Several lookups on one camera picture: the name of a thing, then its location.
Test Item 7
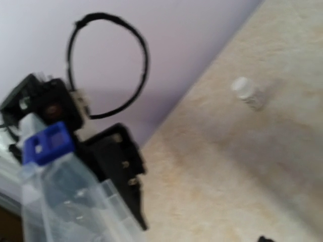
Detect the small white pill bottle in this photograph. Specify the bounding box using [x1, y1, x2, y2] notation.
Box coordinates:
[231, 77, 265, 110]

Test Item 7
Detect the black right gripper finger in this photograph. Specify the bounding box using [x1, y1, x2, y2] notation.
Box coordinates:
[257, 235, 276, 242]

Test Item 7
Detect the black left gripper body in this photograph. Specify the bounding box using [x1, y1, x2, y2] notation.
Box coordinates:
[0, 73, 84, 157]

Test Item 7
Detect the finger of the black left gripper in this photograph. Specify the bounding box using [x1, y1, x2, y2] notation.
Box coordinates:
[80, 123, 148, 231]

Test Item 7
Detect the clear plastic pill organizer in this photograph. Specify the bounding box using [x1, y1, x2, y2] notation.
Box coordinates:
[20, 115, 145, 241]

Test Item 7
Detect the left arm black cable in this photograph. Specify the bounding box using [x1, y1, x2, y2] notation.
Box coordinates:
[66, 12, 150, 119]

